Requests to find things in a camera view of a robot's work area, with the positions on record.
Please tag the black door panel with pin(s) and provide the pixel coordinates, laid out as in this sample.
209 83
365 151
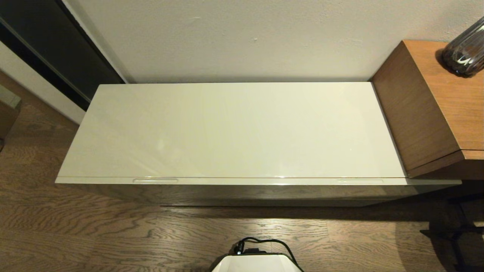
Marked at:
56 45

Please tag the glossy white cabinet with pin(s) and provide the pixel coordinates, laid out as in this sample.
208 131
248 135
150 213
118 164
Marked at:
227 128

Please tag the brown wooden side cabinet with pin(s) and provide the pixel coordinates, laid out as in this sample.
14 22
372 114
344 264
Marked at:
419 113

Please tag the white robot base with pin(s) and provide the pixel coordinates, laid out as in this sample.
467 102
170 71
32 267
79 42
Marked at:
257 264

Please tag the white door frame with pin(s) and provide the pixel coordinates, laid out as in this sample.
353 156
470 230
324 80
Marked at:
38 81

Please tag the dark ribbed glass vase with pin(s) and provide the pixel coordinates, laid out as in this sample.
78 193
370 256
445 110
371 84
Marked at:
465 53

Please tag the glossy white drawer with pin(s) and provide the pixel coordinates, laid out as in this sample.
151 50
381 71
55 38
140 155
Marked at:
264 181

